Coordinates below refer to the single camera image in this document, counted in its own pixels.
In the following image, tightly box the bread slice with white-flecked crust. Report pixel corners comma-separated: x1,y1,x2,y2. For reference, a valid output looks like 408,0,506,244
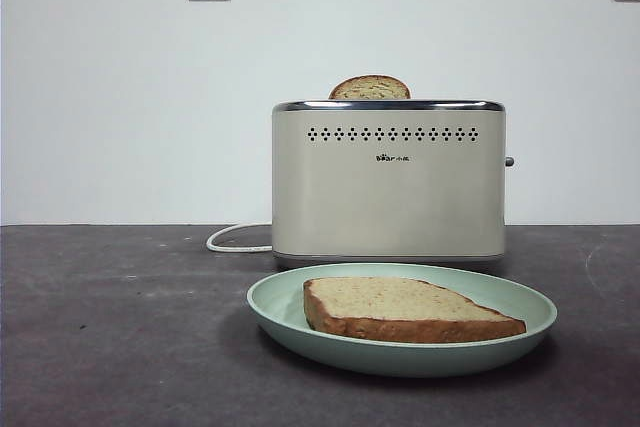
303,275,528,343

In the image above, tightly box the pale green plate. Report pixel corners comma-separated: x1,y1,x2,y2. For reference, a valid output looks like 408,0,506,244
246,261,559,379

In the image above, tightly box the cream toaster with chrome top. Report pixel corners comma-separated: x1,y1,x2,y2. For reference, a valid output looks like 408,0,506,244
271,99,517,271

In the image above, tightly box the toasted bread slice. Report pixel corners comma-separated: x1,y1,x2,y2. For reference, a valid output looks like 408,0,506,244
328,75,412,101

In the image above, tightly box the white toaster power cable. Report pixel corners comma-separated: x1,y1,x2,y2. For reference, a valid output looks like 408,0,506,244
206,222,275,254

